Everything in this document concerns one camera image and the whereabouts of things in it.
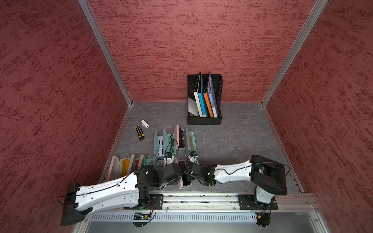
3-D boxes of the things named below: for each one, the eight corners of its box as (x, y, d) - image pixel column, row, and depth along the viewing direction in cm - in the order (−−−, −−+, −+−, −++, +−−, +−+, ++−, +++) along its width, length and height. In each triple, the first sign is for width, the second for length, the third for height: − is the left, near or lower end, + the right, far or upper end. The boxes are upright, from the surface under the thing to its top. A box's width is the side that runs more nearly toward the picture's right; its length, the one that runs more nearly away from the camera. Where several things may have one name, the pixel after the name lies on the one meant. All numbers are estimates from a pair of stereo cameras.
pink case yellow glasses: (114, 179, 83) (107, 175, 77) (117, 160, 91) (112, 155, 84) (135, 176, 85) (131, 172, 78) (137, 158, 92) (133, 152, 85)
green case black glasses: (162, 154, 93) (160, 149, 88) (165, 134, 103) (163, 129, 97) (176, 154, 93) (175, 149, 88) (178, 135, 103) (177, 129, 97)
